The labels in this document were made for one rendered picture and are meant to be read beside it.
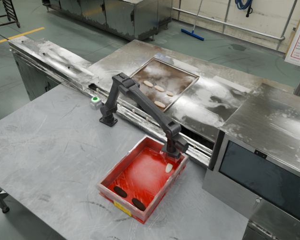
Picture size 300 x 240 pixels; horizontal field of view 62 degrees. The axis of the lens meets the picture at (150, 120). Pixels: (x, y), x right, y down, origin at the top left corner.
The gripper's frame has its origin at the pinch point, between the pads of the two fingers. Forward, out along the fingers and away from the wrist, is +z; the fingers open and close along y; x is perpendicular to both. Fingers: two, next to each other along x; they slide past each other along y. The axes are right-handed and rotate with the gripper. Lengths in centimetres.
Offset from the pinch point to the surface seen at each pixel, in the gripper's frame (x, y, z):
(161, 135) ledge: -20.8, 14.6, 4.8
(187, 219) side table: 26.3, -20.6, 9.8
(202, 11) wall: -434, 96, 51
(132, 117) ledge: -29, 42, 4
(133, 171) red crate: 11.7, 19.2, 8.6
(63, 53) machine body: -93, 159, 6
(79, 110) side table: -23, 85, 8
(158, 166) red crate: 1.3, 7.0, 8.8
